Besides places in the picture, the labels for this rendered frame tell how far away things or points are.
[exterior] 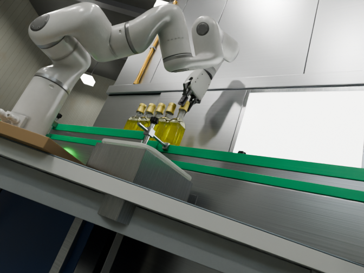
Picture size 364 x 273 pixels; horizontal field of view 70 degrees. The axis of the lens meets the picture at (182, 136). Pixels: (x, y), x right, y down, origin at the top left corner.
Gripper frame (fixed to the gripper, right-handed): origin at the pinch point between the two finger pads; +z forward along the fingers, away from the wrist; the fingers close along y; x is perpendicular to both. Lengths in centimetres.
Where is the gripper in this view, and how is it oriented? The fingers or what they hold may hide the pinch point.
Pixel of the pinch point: (185, 103)
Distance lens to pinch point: 105.6
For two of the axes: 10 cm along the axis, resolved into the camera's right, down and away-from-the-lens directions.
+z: -5.3, 8.3, -1.8
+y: -4.8, -4.7, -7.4
